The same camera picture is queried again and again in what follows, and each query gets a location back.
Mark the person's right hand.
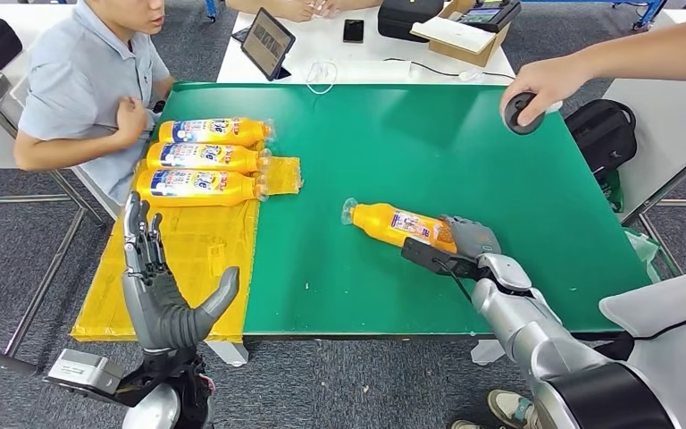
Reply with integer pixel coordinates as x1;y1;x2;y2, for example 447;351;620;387
114;96;150;143
499;54;593;127

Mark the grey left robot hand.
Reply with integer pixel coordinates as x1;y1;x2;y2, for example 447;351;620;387
121;190;241;353

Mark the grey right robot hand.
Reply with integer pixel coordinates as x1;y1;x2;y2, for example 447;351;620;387
437;214;503;265

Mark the black round device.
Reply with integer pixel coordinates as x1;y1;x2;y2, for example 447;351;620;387
504;91;563;136

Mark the orange detergent bottle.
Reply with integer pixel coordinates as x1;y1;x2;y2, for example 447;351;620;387
158;117;276;148
340;198;459;256
146;141;273;174
136;168;270;208

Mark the person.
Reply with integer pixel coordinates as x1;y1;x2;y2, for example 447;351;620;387
13;0;175;206
450;13;686;429

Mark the white table leg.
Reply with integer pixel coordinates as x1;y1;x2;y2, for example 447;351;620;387
206;340;251;368
471;338;505;367

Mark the black backpack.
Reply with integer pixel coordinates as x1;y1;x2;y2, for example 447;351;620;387
565;98;639;181

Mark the brown cardboard box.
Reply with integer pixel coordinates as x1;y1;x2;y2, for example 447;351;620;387
426;0;511;68

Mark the yellow taped cardboard sheet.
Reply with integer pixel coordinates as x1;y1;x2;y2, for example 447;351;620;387
71;139;304;343

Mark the black device with screen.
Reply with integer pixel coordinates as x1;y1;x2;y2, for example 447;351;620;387
456;0;523;34

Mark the white flat board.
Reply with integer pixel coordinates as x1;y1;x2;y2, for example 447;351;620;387
410;15;497;55

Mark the green table mat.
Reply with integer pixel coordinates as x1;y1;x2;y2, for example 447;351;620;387
162;82;652;338

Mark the green bag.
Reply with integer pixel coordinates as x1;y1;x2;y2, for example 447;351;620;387
600;170;624;213

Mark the white table with metal legs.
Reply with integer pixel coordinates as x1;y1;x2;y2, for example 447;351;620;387
602;8;686;276

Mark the black tablet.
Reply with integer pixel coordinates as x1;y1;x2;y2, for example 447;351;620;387
240;6;297;82

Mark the black zip case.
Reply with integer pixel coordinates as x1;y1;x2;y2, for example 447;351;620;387
377;0;445;43

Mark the clear plastic bag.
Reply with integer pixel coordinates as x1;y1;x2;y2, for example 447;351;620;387
623;227;666;282

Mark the white flat box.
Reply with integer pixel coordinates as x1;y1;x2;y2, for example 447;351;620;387
323;60;414;84

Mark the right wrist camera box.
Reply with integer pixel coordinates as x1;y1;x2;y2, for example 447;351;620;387
400;236;486;282

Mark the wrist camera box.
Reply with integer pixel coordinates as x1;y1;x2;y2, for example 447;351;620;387
400;236;486;282
44;348;143;407

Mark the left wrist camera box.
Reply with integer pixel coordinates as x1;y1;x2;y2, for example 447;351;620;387
44;348;143;407

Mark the black cable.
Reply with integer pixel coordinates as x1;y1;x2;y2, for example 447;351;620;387
384;57;519;83

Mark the blue metal frame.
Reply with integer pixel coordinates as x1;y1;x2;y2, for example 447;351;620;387
520;0;670;30

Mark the white cable loop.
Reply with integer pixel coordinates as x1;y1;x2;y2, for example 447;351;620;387
305;60;339;96

